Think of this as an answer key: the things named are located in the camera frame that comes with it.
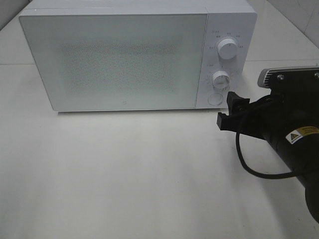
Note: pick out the white microwave door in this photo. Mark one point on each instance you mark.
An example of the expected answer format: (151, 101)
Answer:
(117, 62)

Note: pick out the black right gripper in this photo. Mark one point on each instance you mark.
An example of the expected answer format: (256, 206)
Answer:
(266, 118)

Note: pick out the white microwave knob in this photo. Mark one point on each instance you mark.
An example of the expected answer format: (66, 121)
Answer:
(227, 48)
(220, 80)

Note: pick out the round door release button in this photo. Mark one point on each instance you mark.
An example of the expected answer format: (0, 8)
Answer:
(215, 99)

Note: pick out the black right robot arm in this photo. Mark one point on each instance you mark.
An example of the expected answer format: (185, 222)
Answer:
(288, 119)

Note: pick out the white microwave oven body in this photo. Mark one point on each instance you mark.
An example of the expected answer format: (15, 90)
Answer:
(225, 18)

